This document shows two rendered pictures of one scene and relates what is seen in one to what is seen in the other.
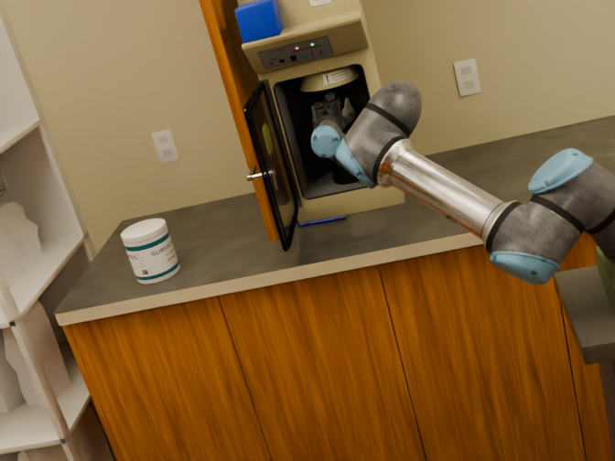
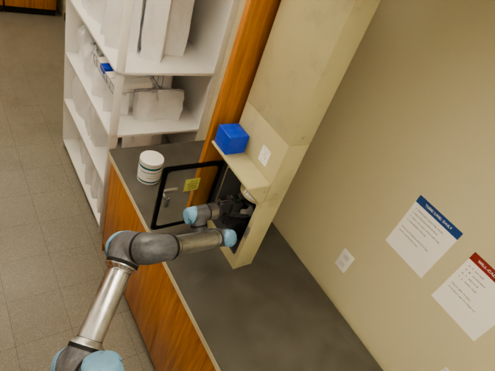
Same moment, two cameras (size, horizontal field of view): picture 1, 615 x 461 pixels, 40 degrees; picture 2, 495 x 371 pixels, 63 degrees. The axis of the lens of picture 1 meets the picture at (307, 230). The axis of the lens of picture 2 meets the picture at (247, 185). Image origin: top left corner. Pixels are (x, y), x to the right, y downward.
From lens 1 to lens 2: 1.65 m
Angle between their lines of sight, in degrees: 34
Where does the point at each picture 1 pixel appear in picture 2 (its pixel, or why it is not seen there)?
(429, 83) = (330, 241)
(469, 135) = (324, 279)
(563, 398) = not seen: outside the picture
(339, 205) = not seen: hidden behind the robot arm
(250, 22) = (219, 136)
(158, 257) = (143, 174)
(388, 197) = (230, 258)
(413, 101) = (146, 257)
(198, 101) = not seen: hidden behind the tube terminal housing
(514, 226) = (68, 354)
